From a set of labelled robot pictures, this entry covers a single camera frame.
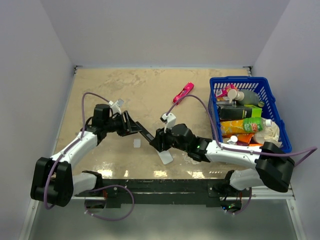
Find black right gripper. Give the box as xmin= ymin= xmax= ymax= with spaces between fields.
xmin=150 ymin=123 xmax=190 ymax=153

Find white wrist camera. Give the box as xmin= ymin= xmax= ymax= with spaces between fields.
xmin=108 ymin=98 xmax=124 ymax=115
xmin=160 ymin=112 xmax=176 ymax=133

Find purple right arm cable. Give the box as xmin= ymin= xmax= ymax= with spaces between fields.
xmin=166 ymin=94 xmax=318 ymax=167

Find white battery cover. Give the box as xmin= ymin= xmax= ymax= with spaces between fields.
xmin=133 ymin=138 xmax=141 ymax=148

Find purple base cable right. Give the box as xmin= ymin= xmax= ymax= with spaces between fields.
xmin=224 ymin=187 xmax=253 ymax=216

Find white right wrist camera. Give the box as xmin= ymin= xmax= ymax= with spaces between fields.
xmin=160 ymin=112 xmax=176 ymax=133

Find small white cap bottle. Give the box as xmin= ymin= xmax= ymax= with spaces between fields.
xmin=223 ymin=135 xmax=238 ymax=145

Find pink snack box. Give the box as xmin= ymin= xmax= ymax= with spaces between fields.
xmin=215 ymin=84 xmax=238 ymax=98

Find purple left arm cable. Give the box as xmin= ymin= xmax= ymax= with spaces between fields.
xmin=43 ymin=92 xmax=111 ymax=210

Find orange juice bottle green label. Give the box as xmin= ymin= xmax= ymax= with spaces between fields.
xmin=220 ymin=117 xmax=273 ymax=136

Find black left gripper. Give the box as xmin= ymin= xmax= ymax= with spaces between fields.
xmin=104 ymin=110 xmax=142 ymax=137

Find aluminium frame rail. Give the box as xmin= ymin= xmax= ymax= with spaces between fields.
xmin=252 ymin=186 xmax=295 ymax=200

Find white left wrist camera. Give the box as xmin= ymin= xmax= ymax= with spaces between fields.
xmin=108 ymin=98 xmax=124 ymax=115

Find black green carton box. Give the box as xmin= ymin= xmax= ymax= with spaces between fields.
xmin=217 ymin=104 xmax=263 ymax=121

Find grey bottle beige cap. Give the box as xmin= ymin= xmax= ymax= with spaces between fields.
xmin=227 ymin=89 xmax=265 ymax=108

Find black remote control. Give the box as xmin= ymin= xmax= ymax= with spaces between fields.
xmin=135 ymin=121 xmax=155 ymax=148

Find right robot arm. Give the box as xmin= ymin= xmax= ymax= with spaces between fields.
xmin=149 ymin=123 xmax=295 ymax=197

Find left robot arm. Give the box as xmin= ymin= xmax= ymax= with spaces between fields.
xmin=30 ymin=104 xmax=142 ymax=207

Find orange snack packet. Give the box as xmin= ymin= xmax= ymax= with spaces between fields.
xmin=222 ymin=133 xmax=262 ymax=147

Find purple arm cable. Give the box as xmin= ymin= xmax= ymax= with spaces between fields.
xmin=43 ymin=92 xmax=111 ymax=210
xmin=166 ymin=94 xmax=318 ymax=167

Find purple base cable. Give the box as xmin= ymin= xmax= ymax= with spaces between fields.
xmin=84 ymin=184 xmax=136 ymax=222
xmin=224 ymin=187 xmax=253 ymax=216

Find white remote control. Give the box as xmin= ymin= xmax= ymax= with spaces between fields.
xmin=157 ymin=150 xmax=174 ymax=165

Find blue plastic basket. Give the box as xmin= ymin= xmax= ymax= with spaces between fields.
xmin=207 ymin=76 xmax=293 ymax=154

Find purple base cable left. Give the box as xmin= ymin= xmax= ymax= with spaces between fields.
xmin=84 ymin=184 xmax=136 ymax=222

